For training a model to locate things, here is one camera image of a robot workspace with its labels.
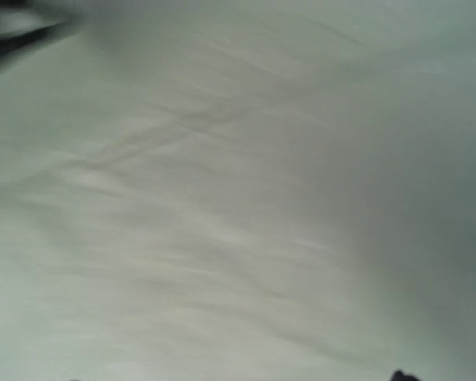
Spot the green pink wrapping paper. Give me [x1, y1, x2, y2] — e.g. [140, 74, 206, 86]
[0, 1, 476, 380]

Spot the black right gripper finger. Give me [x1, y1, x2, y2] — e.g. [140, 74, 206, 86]
[390, 369, 420, 381]

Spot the black printed ribbon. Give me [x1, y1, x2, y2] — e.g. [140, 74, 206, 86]
[0, 1, 79, 64]

